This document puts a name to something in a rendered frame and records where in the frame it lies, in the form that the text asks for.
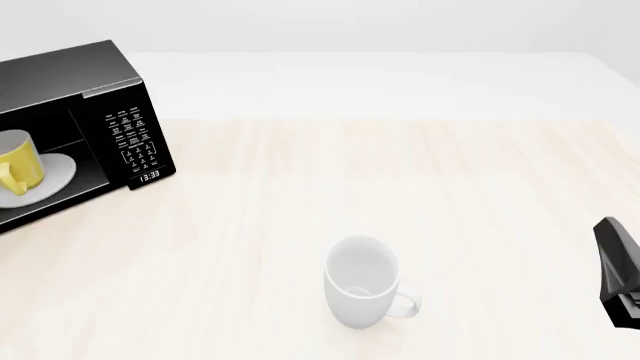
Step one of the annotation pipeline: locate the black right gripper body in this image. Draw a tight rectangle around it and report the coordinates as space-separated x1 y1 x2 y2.
601 287 640 331

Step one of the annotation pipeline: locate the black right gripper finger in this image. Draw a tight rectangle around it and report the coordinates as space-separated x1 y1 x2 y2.
592 216 640 303

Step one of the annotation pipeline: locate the white microwave turntable plate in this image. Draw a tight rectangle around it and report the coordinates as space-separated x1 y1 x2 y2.
0 151 78 210

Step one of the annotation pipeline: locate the black microwave oven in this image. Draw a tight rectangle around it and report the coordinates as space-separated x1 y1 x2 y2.
0 39 178 236

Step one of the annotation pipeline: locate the yellow and white mug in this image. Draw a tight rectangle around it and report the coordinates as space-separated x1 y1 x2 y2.
0 129 46 197

